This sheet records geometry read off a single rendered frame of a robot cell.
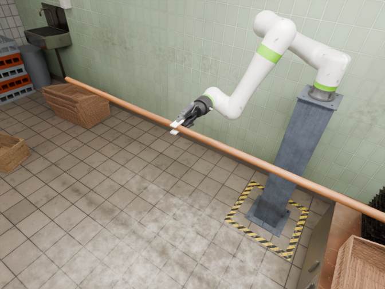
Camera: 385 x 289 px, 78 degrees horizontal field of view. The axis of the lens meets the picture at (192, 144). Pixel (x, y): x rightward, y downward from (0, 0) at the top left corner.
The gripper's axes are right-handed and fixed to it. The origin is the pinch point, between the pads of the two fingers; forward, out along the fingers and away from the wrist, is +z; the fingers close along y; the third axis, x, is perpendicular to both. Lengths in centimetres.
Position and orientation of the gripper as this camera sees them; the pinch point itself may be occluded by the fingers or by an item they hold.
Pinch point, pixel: (176, 126)
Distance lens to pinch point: 109.8
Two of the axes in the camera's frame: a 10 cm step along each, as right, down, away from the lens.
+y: -0.5, 7.7, 6.4
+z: -5.4, 5.2, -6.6
